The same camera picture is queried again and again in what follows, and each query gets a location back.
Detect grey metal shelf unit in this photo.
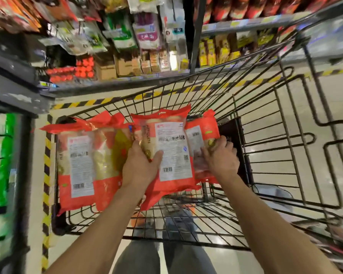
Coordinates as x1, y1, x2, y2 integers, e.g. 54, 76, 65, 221
0, 33, 56, 115

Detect person's left hand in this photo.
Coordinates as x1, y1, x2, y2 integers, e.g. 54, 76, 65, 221
122, 140, 164, 192

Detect stack of green white packets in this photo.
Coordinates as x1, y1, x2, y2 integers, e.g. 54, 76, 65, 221
0, 112, 17, 267

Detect person's grey trousers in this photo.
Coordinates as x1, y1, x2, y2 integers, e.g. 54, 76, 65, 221
111, 208, 218, 274

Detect person's right forearm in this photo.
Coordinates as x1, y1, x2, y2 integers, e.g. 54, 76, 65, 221
216, 174, 343, 274

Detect brown cardboard box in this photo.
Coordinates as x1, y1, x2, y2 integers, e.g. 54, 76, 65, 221
114, 55, 135, 77
95, 61, 118, 81

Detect row of red snack bags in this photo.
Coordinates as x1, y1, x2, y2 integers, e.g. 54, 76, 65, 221
193, 0, 343, 25

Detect person's right hand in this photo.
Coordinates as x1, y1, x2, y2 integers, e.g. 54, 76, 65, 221
201, 135, 241, 183

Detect white green hanging bag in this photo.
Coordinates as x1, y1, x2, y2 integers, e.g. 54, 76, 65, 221
102, 11, 138, 52

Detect group of red capped bottles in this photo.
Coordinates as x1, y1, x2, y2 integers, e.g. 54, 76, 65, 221
45, 56, 95, 84

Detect black display frame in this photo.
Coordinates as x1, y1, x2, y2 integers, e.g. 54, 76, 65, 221
11, 114, 35, 274

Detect row of red orange packets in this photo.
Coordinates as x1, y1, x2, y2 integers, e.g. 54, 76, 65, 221
0, 0, 78, 34

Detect red noodle packet white label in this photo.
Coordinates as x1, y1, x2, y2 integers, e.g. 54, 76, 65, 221
40, 118, 125, 217
131, 104, 202, 211
185, 109, 221, 185
87, 111, 143, 212

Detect black shelf upright post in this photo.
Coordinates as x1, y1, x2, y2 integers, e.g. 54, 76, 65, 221
189, 0, 208, 74

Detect bunch of clear hanging bags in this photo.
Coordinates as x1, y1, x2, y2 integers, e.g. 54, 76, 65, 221
39, 21, 108, 56

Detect row of brown packets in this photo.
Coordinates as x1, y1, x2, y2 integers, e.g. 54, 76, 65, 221
131, 50, 172, 76

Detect pink purple hanging bag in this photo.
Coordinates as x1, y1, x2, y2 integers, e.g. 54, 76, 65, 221
132, 13, 161, 51

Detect person's left forearm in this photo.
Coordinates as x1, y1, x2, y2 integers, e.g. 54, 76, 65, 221
44, 183, 147, 274

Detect shelf rail with price labels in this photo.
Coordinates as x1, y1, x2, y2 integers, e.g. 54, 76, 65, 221
201, 11, 313, 37

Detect row of yellow boxes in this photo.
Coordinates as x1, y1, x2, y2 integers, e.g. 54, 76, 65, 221
198, 34, 242, 68

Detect black plastic cart seat flap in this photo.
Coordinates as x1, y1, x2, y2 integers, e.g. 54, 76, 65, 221
217, 118, 254, 186

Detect black wire shopping cart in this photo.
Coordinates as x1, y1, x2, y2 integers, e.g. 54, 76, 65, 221
50, 3, 343, 274

